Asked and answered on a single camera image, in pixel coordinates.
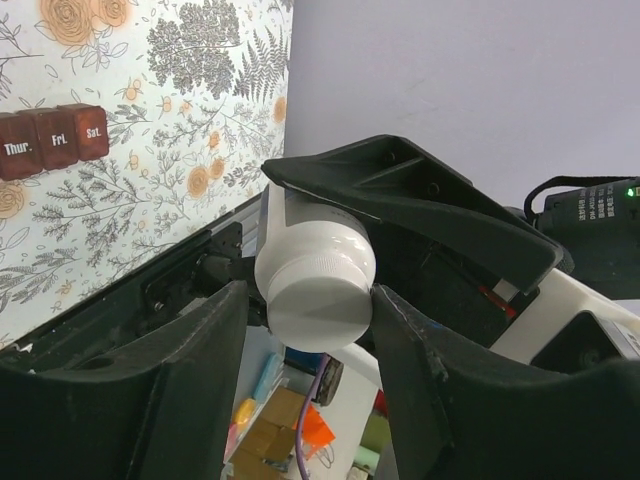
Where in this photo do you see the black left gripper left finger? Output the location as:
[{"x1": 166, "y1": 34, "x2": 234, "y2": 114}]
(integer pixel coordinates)
[{"x1": 1, "y1": 281, "x2": 248, "y2": 479}]

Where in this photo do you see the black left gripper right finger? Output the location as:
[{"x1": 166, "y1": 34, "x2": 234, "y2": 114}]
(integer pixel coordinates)
[{"x1": 372, "y1": 285, "x2": 639, "y2": 479}]

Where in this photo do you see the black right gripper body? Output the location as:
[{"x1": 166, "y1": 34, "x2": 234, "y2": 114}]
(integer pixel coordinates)
[{"x1": 374, "y1": 177, "x2": 639, "y2": 373}]

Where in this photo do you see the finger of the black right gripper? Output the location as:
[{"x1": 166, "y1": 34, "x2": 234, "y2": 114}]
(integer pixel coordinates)
[{"x1": 262, "y1": 135, "x2": 560, "y2": 292}]

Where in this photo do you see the white blue pill bottle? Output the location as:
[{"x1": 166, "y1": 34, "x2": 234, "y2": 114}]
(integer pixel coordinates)
[{"x1": 253, "y1": 183, "x2": 377, "y2": 311}]

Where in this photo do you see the red weekly pill organizer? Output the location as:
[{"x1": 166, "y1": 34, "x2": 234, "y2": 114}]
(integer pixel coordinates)
[{"x1": 1, "y1": 104, "x2": 110, "y2": 181}]

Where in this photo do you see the white bottle cap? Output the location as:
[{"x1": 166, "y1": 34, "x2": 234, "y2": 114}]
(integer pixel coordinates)
[{"x1": 267, "y1": 273, "x2": 372, "y2": 353}]

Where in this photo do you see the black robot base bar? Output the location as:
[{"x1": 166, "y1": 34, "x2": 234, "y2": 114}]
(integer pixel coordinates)
[{"x1": 1, "y1": 221, "x2": 248, "y2": 373}]

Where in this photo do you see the floral tablecloth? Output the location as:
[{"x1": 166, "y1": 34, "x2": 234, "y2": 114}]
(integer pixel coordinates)
[{"x1": 1, "y1": 1, "x2": 294, "y2": 347}]

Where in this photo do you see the aluminium frame rail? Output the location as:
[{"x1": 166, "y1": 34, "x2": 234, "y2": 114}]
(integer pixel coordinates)
[{"x1": 208, "y1": 194, "x2": 261, "y2": 257}]

